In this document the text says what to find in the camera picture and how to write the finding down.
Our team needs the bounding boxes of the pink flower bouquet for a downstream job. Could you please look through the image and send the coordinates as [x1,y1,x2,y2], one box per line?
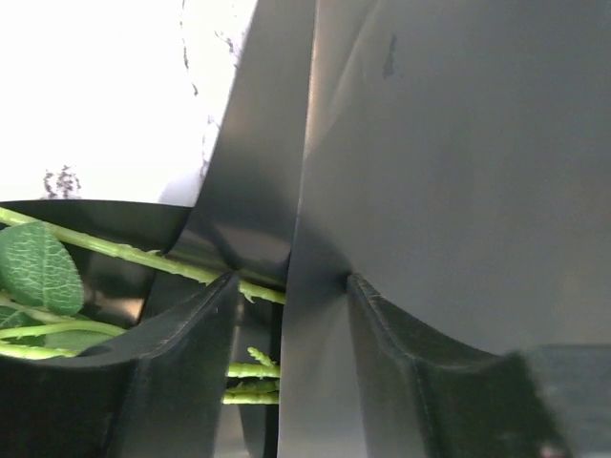
[0,207,287,406]

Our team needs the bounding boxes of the black wrapping paper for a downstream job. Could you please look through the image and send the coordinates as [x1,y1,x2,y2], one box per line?
[0,0,611,458]

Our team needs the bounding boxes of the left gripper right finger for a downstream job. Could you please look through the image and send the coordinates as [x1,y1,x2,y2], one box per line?
[347,274,573,457]

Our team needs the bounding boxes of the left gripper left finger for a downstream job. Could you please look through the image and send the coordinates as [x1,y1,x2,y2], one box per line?
[1,274,240,457]

